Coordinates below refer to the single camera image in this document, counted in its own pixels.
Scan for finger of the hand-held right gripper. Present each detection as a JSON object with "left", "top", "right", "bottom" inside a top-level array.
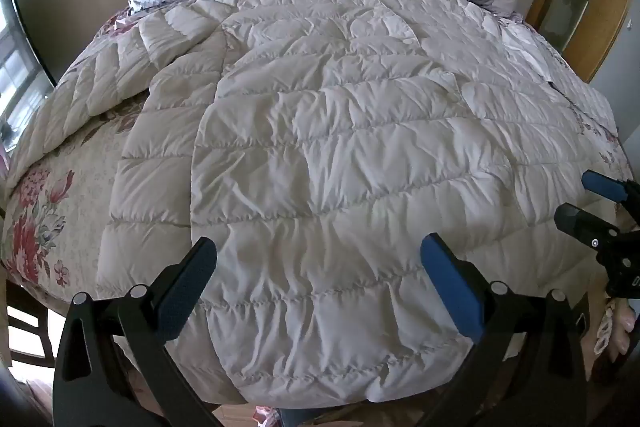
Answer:
[
  {"left": 553, "top": 203, "right": 626, "bottom": 258},
  {"left": 581, "top": 170, "right": 640, "bottom": 212}
]

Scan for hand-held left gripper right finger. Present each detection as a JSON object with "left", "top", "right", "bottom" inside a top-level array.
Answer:
[{"left": 420, "top": 233, "right": 588, "bottom": 427}]

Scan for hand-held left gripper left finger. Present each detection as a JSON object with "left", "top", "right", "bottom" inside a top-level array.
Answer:
[{"left": 52, "top": 236, "right": 236, "bottom": 427}]

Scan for beige quilted puffer coat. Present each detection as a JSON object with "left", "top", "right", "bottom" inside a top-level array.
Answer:
[{"left": 6, "top": 0, "right": 632, "bottom": 408}]

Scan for pink patterned cloth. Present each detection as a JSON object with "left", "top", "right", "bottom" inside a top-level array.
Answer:
[{"left": 590, "top": 294, "right": 640, "bottom": 360}]

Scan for floral bedspread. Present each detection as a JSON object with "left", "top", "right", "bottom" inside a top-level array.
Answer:
[{"left": 0, "top": 4, "right": 636, "bottom": 308}]

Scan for dark wooden chair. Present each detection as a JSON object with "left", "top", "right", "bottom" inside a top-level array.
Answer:
[{"left": 0, "top": 274, "right": 68, "bottom": 370}]

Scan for window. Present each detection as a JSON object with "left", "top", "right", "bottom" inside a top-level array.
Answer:
[{"left": 0, "top": 0, "right": 57, "bottom": 148}]

